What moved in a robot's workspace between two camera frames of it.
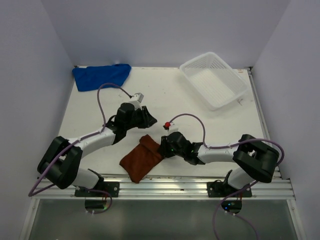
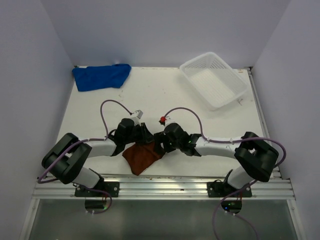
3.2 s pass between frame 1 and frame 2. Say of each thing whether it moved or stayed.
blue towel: stayed
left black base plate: stayed
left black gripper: moved
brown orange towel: moved
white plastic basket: stayed
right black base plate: stayed
